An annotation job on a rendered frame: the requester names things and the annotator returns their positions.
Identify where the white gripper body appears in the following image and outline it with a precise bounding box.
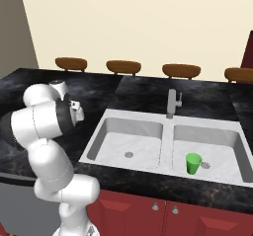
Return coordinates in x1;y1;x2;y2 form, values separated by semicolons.
72;107;86;123

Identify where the white double basin sink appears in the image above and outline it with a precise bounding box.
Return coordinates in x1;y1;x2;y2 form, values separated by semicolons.
78;108;253;190

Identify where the brown wooden stool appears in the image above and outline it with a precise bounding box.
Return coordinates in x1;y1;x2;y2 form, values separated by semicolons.
54;56;89;73
161;63;203;80
105;59;142;77
223;67;253;85

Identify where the grey metal tap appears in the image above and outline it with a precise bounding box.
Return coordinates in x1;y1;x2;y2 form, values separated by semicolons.
165;88;184;120

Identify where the red cupboard door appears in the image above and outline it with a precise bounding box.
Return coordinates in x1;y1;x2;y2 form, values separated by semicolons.
163;199;253;236
86;189;168;236

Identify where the grey dishwasher front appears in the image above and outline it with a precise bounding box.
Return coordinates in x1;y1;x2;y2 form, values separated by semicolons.
0;181;63;236

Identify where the green cup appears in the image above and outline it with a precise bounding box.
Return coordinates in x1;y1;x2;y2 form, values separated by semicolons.
185;152;204;176

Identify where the dark red tall cupboard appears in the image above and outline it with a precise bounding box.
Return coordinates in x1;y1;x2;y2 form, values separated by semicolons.
240;30;253;69

